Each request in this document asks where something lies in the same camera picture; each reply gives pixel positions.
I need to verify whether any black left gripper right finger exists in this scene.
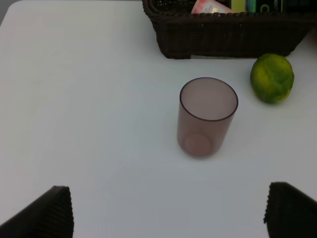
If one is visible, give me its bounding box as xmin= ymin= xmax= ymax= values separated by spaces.
xmin=264 ymin=182 xmax=317 ymax=238

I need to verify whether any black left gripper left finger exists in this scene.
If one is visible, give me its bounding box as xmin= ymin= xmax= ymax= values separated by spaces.
xmin=0 ymin=186 xmax=74 ymax=238

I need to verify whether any green yellow mango fruit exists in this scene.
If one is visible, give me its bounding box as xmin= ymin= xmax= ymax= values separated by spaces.
xmin=250 ymin=54 xmax=295 ymax=104

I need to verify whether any dark brown wicker basket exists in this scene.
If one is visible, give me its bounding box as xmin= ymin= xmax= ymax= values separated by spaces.
xmin=142 ymin=0 xmax=317 ymax=59

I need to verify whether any translucent purple plastic cup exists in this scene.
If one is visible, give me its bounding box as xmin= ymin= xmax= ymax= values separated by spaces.
xmin=177 ymin=77 xmax=239 ymax=157

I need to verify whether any pink lotion bottle white cap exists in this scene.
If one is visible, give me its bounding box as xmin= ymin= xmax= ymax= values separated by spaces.
xmin=191 ymin=0 xmax=233 ymax=14

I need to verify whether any black rectangular bottle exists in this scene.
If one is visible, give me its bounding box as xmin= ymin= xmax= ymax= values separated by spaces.
xmin=229 ymin=0 xmax=317 ymax=13

